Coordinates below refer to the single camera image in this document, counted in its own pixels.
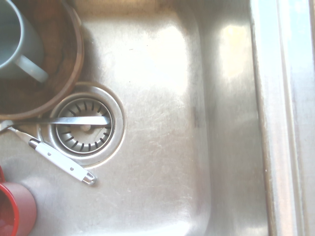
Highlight metal sink drain strainer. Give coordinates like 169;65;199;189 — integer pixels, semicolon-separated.
40;82;125;170

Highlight white-handled cutlery piece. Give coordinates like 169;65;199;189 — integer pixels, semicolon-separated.
7;125;97;186

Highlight grey ceramic mug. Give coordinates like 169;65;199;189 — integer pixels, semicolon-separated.
0;0;49;84

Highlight red cup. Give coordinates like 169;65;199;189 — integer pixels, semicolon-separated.
0;166;38;236

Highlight plain steel cutlery piece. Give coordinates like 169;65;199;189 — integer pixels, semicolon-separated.
0;115;112;135

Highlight stainless steel double sink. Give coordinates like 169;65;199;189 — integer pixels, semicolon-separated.
0;0;315;236

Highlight brown wooden bowl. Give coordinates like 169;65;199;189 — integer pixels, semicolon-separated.
0;0;85;120

